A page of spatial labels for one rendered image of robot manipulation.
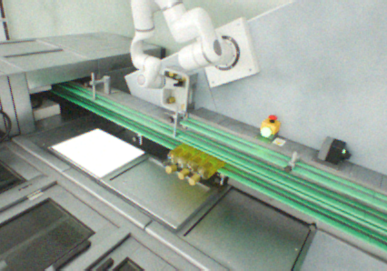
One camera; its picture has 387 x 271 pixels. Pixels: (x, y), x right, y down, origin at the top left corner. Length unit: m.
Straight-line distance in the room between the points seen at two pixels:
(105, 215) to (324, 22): 1.19
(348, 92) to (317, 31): 0.27
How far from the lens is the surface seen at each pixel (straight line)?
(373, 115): 1.34
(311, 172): 1.28
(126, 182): 1.46
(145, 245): 1.24
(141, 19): 1.28
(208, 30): 1.10
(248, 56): 1.36
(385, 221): 1.33
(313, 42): 1.32
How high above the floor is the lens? 2.03
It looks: 48 degrees down
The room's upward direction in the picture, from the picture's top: 121 degrees counter-clockwise
